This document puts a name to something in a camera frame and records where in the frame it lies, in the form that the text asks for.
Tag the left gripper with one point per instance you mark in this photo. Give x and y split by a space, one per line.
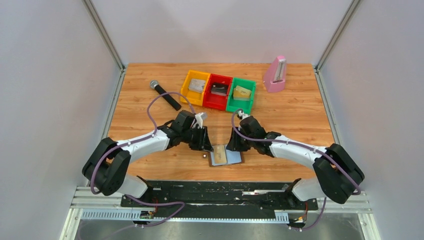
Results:
204 142

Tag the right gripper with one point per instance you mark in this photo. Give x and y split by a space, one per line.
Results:
233 144

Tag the gold VIP card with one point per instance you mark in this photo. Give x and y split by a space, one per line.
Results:
240 91
219 156

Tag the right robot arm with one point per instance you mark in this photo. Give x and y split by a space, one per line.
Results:
337 176

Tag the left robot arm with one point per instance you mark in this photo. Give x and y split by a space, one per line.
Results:
107 167

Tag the gold card in green bin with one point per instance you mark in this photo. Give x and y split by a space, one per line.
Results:
241 98

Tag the black card in red bin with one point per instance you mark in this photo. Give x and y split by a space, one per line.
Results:
219 89

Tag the silver card in yellow bin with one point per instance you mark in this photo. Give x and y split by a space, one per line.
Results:
196 85

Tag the green plastic bin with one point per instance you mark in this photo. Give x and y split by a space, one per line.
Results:
234 104

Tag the red plastic bin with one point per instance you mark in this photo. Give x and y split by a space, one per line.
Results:
213 101

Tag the yellow plastic bin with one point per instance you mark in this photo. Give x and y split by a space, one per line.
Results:
195 97

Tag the pink metronome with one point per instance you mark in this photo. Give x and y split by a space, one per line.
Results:
274 78

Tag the black microphone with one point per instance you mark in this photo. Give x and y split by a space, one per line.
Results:
154 84

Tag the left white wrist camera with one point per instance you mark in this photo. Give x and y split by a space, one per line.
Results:
199 120

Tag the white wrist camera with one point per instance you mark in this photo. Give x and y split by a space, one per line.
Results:
241 115
199 120

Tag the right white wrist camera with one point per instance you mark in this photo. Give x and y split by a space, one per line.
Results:
241 115

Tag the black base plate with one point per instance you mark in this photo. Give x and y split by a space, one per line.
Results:
225 199

